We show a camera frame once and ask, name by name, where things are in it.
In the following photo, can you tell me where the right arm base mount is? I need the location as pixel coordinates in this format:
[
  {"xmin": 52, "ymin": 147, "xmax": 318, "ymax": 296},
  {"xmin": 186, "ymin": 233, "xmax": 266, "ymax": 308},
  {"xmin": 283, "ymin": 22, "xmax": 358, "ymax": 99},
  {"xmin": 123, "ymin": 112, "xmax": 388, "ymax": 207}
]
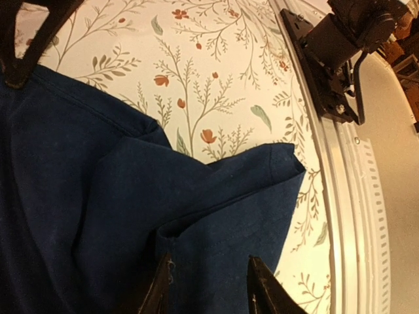
[{"xmin": 280, "ymin": 1, "xmax": 408, "ymax": 125}]

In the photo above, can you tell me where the floral patterned table cloth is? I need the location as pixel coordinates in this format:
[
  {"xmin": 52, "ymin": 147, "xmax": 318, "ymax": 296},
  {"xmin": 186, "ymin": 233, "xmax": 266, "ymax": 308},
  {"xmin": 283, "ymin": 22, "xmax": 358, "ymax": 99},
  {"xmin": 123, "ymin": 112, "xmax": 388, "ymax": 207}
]
[{"xmin": 12, "ymin": 0, "xmax": 333, "ymax": 314}]

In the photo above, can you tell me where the navy blue t-shirt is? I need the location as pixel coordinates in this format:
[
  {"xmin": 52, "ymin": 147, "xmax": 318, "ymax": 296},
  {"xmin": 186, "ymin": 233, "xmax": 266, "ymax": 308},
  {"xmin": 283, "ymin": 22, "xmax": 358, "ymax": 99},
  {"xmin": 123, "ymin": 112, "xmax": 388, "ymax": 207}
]
[{"xmin": 1, "ymin": 66, "xmax": 305, "ymax": 313}]

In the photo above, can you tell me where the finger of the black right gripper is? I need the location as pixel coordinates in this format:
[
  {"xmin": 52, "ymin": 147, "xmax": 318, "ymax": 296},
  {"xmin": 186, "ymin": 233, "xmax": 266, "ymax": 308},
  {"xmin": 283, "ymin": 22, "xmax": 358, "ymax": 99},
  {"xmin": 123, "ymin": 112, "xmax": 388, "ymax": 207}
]
[{"xmin": 0, "ymin": 0, "xmax": 84, "ymax": 90}]

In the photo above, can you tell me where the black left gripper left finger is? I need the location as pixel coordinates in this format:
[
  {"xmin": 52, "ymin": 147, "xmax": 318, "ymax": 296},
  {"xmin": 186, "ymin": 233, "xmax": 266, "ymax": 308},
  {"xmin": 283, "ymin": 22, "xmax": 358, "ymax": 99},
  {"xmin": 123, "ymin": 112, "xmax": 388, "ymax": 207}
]
[{"xmin": 137, "ymin": 253, "xmax": 173, "ymax": 314}]

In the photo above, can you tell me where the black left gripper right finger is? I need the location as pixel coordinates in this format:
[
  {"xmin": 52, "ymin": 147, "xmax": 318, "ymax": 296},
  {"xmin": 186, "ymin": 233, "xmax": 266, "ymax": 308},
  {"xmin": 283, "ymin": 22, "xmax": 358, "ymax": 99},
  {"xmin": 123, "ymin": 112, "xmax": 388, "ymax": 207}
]
[{"xmin": 247, "ymin": 256, "xmax": 306, "ymax": 314}]

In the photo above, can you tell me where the aluminium front rail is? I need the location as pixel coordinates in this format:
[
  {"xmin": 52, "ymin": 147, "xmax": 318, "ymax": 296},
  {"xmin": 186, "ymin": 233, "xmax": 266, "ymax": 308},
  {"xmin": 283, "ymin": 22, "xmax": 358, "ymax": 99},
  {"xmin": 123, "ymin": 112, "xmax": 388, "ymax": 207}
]
[{"xmin": 272, "ymin": 1, "xmax": 391, "ymax": 313}]

